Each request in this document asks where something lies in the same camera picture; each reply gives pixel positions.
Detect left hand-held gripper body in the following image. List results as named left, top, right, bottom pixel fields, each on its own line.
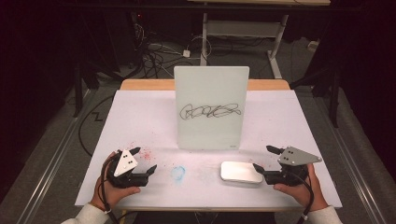
left=106, top=148, right=149, bottom=189

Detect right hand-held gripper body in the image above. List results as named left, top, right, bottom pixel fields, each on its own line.
left=263, top=146, right=323, bottom=188

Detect white whiteboard eraser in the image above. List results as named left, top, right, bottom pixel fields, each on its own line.
left=219, top=161, right=264, bottom=185

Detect white whiteboard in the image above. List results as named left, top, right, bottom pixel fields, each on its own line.
left=173, top=65, right=250, bottom=151

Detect person's left hand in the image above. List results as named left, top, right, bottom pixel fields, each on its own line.
left=91, top=151, right=142, bottom=211

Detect person's right hand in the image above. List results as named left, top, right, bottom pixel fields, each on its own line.
left=274, top=163, right=330, bottom=213

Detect white paper table cover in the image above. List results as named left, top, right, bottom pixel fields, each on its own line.
left=75, top=90, right=343, bottom=209

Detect black stand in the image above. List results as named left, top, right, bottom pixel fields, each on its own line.
left=72, top=60, right=96, bottom=119
left=289, top=64, right=341, bottom=129

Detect white metal desk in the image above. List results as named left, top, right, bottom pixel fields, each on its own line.
left=186, top=0, right=332, bottom=79

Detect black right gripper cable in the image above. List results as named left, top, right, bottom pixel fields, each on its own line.
left=285, top=169, right=315, bottom=224

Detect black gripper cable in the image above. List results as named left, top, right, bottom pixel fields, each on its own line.
left=97, top=154, right=121, bottom=224
left=285, top=169, right=315, bottom=224

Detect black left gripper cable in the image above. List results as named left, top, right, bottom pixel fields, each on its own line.
left=97, top=154, right=121, bottom=224

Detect black floor cable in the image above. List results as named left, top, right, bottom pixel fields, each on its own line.
left=78, top=93, right=117, bottom=157

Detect aluminium floor rail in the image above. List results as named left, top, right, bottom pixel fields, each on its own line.
left=15, top=89, right=98, bottom=224
left=306, top=89, right=388, bottom=224

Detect tangle of floor cables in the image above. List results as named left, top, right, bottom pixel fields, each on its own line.
left=133, top=22, right=195, bottom=79

